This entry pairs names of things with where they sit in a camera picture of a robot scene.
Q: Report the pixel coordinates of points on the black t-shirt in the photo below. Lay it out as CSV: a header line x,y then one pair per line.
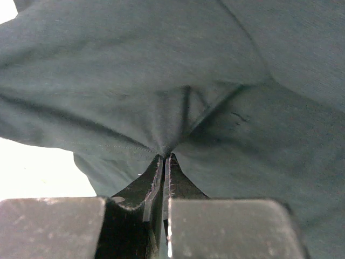
x,y
249,95

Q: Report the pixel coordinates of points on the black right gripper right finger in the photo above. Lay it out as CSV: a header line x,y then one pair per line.
x,y
184,213

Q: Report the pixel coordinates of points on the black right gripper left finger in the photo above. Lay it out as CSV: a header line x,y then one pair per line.
x,y
133,217

